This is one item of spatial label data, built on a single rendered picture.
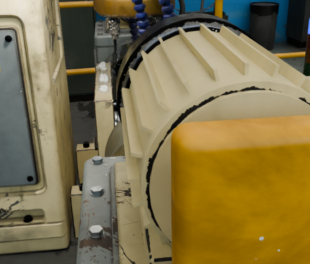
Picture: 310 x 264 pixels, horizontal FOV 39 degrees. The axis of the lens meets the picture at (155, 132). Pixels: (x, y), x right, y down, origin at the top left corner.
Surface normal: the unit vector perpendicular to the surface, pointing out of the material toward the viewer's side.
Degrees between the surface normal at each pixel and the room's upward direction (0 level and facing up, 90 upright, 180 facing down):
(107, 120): 90
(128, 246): 0
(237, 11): 90
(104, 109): 90
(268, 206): 90
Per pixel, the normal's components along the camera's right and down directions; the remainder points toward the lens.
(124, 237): -0.02, -0.91
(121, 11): -0.25, 0.40
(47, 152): 0.11, 0.40
